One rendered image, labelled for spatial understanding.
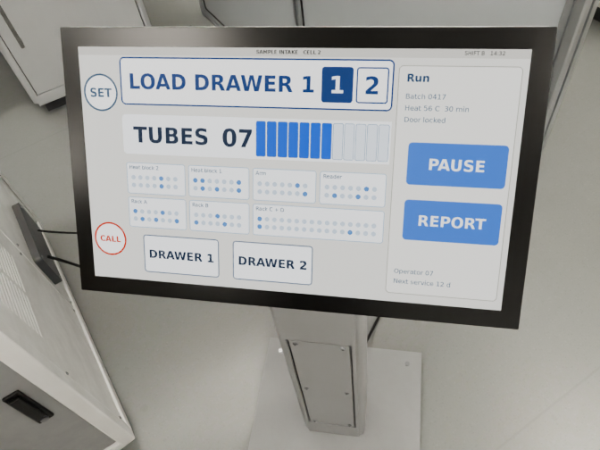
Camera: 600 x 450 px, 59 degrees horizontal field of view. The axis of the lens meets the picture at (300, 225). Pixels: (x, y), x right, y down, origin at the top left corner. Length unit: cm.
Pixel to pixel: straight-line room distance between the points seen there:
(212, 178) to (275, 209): 8
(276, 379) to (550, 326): 83
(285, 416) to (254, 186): 104
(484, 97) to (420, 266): 19
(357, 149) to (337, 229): 9
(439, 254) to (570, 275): 131
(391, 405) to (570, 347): 56
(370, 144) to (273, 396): 111
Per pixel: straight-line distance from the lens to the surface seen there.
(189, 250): 63
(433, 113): 57
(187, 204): 62
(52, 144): 255
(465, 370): 165
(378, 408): 154
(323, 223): 58
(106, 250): 68
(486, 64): 57
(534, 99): 58
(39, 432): 139
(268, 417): 156
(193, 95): 61
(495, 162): 58
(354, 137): 57
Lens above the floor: 151
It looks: 53 degrees down
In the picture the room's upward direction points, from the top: 10 degrees counter-clockwise
